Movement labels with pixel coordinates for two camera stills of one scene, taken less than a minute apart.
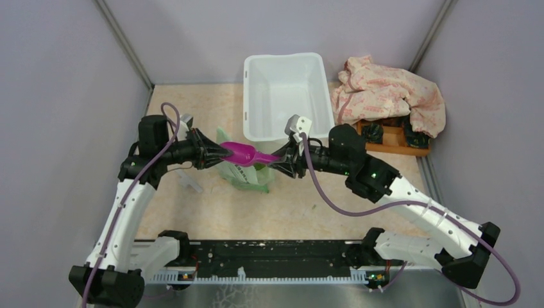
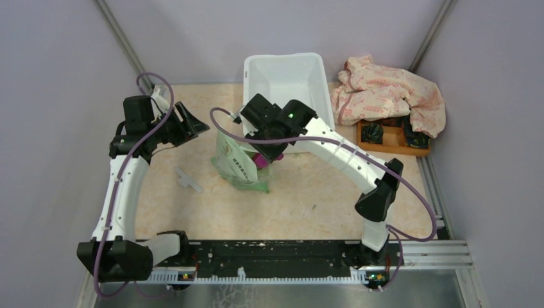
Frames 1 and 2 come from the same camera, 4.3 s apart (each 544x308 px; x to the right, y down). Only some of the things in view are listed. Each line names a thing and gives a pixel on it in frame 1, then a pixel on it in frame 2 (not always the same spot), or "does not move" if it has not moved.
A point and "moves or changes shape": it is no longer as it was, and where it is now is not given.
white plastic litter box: (278, 86) does not move
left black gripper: (201, 144) -> (188, 130)
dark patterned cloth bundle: (373, 133) does not move
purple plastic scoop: (246, 155) moves or changes shape
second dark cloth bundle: (415, 139) does not move
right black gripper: (287, 151) -> (271, 155)
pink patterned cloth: (366, 91) does not move
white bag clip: (186, 180) does not move
